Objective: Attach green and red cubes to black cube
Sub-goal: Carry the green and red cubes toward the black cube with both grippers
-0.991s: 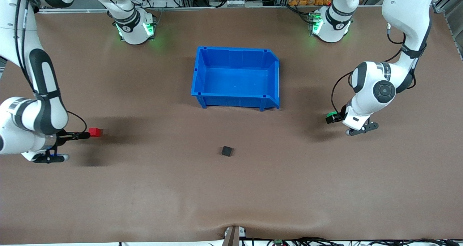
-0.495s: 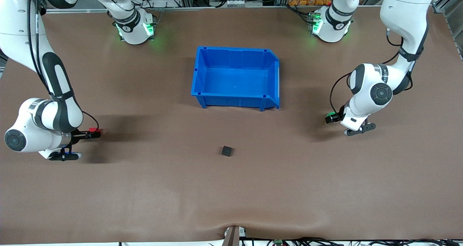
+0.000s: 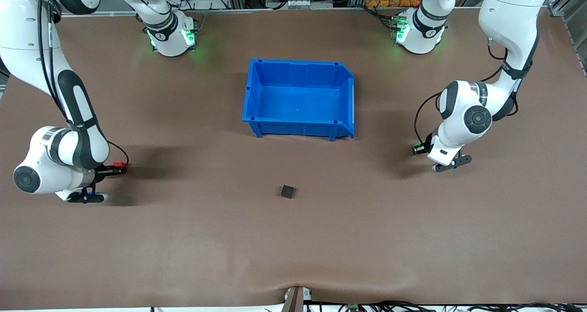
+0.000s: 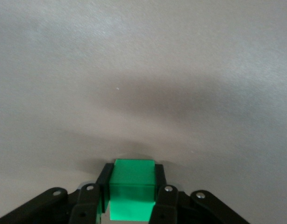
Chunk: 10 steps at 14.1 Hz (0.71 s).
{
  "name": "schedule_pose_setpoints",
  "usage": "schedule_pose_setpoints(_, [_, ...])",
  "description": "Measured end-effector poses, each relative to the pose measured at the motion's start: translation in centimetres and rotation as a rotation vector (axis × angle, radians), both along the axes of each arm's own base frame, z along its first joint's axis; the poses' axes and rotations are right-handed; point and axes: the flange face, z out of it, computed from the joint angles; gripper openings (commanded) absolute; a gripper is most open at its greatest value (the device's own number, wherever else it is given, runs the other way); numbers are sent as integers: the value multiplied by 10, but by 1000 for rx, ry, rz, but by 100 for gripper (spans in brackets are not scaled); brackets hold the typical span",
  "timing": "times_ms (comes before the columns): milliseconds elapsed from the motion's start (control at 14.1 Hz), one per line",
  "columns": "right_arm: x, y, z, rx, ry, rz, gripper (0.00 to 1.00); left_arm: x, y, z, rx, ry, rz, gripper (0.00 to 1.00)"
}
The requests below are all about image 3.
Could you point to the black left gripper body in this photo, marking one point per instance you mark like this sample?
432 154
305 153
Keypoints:
426 145

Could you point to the black cube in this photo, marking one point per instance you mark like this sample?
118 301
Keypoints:
288 192

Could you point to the blue plastic storage bin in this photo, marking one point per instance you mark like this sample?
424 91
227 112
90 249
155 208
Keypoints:
298 101

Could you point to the white connector block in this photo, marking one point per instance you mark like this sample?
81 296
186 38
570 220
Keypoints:
309 3

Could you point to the brown camera stand post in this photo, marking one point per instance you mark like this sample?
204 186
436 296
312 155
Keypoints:
296 300

